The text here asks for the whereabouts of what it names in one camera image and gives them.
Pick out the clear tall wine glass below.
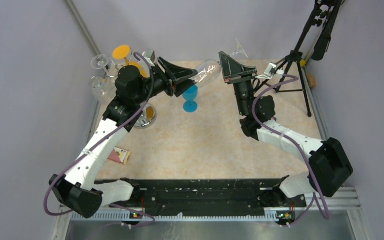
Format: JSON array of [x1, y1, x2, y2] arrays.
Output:
[[191, 38, 249, 88]]

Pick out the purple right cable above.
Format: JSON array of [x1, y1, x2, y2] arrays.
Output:
[[251, 74, 332, 228]]

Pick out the chrome wine glass rack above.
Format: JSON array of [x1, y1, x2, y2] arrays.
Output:
[[102, 52, 158, 130]]

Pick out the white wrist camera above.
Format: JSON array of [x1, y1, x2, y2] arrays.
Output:
[[255, 62, 285, 80], [142, 50, 156, 67]]

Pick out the black tripod stand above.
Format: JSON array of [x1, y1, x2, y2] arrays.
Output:
[[254, 0, 344, 117]]

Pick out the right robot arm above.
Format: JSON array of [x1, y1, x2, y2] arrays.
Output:
[[218, 51, 354, 206]]

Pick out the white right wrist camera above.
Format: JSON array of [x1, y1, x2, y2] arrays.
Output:
[[255, 62, 285, 80]]

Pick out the orange plastic wine glass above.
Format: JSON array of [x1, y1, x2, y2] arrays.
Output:
[[112, 44, 149, 78]]

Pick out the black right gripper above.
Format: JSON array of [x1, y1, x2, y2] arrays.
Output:
[[219, 52, 257, 117]]

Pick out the red triangular card box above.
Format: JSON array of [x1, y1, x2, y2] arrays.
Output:
[[107, 147, 131, 165]]

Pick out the black base frame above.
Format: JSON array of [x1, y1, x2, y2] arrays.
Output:
[[94, 178, 309, 220]]

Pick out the blue plastic wine glass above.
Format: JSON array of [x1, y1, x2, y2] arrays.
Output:
[[182, 85, 199, 113]]

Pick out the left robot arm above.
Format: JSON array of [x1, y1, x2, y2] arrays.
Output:
[[49, 57, 198, 219]]

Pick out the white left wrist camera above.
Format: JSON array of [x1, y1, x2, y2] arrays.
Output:
[[142, 50, 156, 67]]

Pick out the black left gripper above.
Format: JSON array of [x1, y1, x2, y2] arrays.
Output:
[[133, 56, 198, 105]]

